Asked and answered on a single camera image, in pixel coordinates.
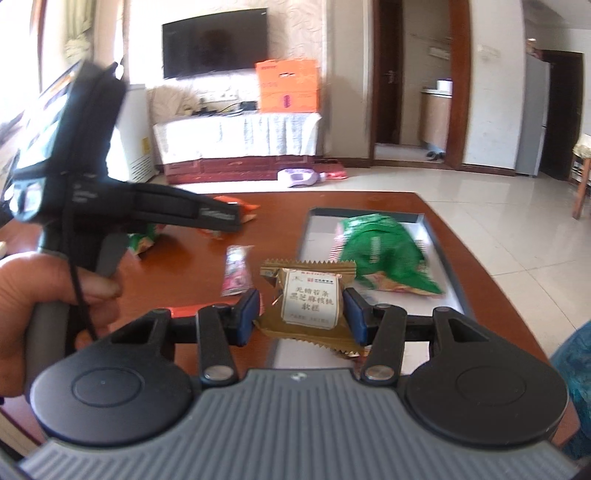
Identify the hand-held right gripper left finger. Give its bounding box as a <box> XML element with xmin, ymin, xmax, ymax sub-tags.
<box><xmin>108</xmin><ymin>288</ymin><xmax>260</xmax><ymax>387</ymax></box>

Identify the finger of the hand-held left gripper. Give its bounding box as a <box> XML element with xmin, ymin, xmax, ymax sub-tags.
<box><xmin>131</xmin><ymin>182</ymin><xmax>244</xmax><ymax>233</ymax></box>

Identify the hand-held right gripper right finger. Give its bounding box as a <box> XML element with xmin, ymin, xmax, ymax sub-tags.
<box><xmin>344</xmin><ymin>287</ymin><xmax>485</xmax><ymax>387</ymax></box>

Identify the pink candy packet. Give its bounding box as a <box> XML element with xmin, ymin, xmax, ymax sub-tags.
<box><xmin>221</xmin><ymin>244</ymin><xmax>254</xmax><ymax>297</ymax></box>

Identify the gold packet white label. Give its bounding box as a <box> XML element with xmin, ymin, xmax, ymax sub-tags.
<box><xmin>255</xmin><ymin>258</ymin><xmax>365</xmax><ymax>358</ymax></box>

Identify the green snack bag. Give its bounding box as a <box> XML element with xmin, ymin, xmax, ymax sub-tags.
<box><xmin>330</xmin><ymin>213</ymin><xmax>443</xmax><ymax>296</ymax></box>
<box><xmin>127</xmin><ymin>226</ymin><xmax>160</xmax><ymax>256</ymax></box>

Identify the orange square snack packet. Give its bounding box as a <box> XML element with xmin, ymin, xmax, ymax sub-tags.
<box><xmin>198</xmin><ymin>194</ymin><xmax>260</xmax><ymax>241</ymax></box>

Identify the long orange snack packet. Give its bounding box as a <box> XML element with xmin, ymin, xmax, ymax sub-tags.
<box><xmin>164</xmin><ymin>304</ymin><xmax>232</xmax><ymax>320</ymax></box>

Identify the grey cardboard box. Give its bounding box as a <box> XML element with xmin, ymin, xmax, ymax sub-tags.
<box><xmin>270</xmin><ymin>207</ymin><xmax>472</xmax><ymax>370</ymax></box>

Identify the person's left hand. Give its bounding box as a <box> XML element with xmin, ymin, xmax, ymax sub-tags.
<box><xmin>0</xmin><ymin>251</ymin><xmax>123</xmax><ymax>398</ymax></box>

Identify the wooden TV cabinet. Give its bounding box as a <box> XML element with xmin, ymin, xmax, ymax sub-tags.
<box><xmin>164</xmin><ymin>154</ymin><xmax>345</xmax><ymax>185</ymax></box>

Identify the white lace cloth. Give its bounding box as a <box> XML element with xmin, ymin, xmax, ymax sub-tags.
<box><xmin>152</xmin><ymin>112</ymin><xmax>322</xmax><ymax>164</ymax></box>

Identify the knotted cream curtain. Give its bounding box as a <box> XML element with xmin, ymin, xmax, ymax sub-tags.
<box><xmin>65</xmin><ymin>25</ymin><xmax>89</xmax><ymax>55</ymax></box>

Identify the purple pet bowl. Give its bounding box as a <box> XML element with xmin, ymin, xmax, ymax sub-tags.
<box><xmin>276</xmin><ymin>167</ymin><xmax>321</xmax><ymax>189</ymax></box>

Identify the orange gift box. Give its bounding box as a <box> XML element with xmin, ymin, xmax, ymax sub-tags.
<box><xmin>255</xmin><ymin>58</ymin><xmax>320</xmax><ymax>114</ymax></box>

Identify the black television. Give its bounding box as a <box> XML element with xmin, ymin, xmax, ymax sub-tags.
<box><xmin>161</xmin><ymin>8</ymin><xmax>269</xmax><ymax>80</ymax></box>

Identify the wooden kitchen cabinet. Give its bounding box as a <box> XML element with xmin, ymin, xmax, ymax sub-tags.
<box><xmin>419</xmin><ymin>90</ymin><xmax>452</xmax><ymax>153</ymax></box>

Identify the blue plastic bag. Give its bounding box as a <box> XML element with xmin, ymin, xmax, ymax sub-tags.
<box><xmin>551</xmin><ymin>320</ymin><xmax>591</xmax><ymax>460</ymax></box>

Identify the wooden dining table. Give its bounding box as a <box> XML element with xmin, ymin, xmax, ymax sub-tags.
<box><xmin>571</xmin><ymin>154</ymin><xmax>591</xmax><ymax>220</ymax></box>

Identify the silver refrigerator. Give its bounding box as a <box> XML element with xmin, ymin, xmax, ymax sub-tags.
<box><xmin>516</xmin><ymin>58</ymin><xmax>552</xmax><ymax>177</ymax></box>

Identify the dark wooden door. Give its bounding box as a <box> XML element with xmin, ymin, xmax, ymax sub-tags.
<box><xmin>540</xmin><ymin>50</ymin><xmax>585</xmax><ymax>181</ymax></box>

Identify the black cord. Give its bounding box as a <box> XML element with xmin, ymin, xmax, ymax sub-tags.
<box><xmin>67</xmin><ymin>203</ymin><xmax>99</xmax><ymax>343</ymax></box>

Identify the brown door with handle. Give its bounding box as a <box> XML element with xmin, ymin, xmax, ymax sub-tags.
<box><xmin>379</xmin><ymin>0</ymin><xmax>402</xmax><ymax>144</ymax></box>

